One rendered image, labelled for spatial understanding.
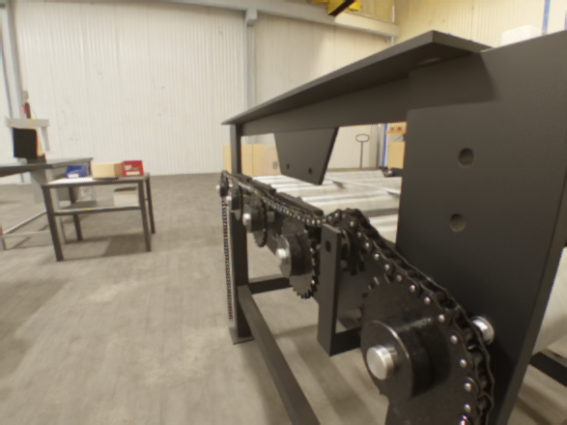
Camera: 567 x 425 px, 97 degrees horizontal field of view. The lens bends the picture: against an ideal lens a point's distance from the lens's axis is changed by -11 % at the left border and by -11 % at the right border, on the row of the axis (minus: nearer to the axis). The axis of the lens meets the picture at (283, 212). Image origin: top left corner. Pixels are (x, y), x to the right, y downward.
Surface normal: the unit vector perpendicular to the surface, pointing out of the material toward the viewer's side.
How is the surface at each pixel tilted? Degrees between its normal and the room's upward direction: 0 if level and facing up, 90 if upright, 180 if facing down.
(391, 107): 90
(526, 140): 90
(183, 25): 90
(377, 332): 90
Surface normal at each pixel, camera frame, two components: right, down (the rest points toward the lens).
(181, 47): 0.35, 0.22
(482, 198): -0.94, 0.08
